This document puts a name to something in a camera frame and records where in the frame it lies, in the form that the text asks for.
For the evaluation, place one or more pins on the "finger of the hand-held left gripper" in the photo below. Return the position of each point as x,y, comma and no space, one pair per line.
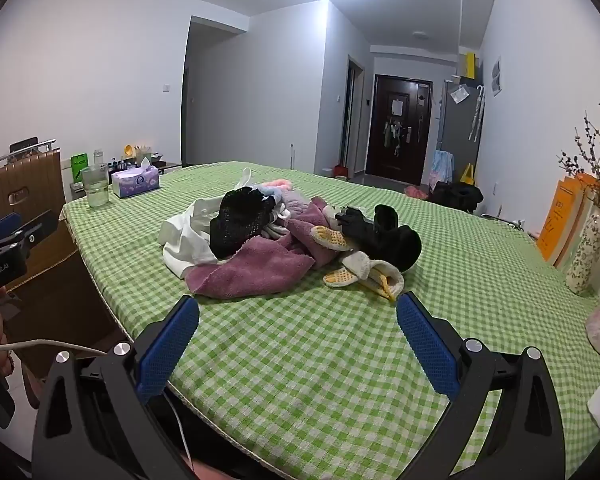
0,226
35,230

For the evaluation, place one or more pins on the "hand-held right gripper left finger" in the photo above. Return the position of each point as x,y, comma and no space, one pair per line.
170,350

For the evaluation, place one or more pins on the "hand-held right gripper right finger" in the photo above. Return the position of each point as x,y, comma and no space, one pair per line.
425,345

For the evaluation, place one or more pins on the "pink fluffy sock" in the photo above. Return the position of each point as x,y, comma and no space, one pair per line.
280,183

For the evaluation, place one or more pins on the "person's left hand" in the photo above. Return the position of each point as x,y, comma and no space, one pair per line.
1,325

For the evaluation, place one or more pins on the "glass of water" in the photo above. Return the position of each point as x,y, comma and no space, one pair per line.
97,190

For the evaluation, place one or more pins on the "green paper bag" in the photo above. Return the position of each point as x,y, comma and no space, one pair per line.
79,169

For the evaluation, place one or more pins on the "clear plastic bottle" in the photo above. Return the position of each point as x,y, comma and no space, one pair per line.
98,157

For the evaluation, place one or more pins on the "cream yellow grip socks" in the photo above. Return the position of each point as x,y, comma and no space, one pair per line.
360,267

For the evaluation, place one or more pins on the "black socks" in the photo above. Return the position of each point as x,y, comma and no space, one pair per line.
397,247

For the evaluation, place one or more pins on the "purple tissue box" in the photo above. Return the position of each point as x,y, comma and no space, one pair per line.
135,182

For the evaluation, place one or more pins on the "green checkered tablecloth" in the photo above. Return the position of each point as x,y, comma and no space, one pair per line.
305,360

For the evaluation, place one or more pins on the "purple towel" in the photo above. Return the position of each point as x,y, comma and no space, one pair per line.
260,265

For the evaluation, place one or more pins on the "yellow dotted work glove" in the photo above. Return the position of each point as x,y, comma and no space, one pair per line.
332,237

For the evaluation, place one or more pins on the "black glove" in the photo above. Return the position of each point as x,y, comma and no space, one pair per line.
352,220

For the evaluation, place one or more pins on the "small folding table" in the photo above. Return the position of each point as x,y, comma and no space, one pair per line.
167,165

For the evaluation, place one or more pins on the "black mesh cloth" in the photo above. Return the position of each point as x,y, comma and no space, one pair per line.
240,220

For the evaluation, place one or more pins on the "red plastic bag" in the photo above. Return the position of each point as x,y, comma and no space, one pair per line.
416,193

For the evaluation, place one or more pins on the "black bag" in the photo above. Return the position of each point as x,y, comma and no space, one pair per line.
457,196

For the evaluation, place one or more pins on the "light blue bag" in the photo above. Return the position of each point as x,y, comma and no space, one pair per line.
442,166

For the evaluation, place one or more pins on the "patterned vase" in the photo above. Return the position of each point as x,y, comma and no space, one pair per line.
585,255

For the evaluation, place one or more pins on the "orange box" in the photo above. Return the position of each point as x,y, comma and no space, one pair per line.
560,220

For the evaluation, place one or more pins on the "light blue fluffy sock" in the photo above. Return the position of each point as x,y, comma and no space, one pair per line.
270,191

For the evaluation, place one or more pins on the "grey purple fluffy sock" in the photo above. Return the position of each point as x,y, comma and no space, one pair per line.
295,207

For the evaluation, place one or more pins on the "dark entrance door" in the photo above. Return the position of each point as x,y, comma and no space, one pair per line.
395,150

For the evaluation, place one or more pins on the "grey refrigerator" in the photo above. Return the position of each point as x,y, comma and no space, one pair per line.
457,130

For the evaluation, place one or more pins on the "white umbrella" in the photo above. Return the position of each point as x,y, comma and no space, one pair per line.
476,110

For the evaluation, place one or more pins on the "dried flower branches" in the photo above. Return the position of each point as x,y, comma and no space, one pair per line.
595,160

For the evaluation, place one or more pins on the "yellow box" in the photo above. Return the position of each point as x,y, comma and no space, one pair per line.
467,65

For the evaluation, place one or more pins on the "wall poster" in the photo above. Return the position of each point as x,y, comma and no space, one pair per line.
496,75

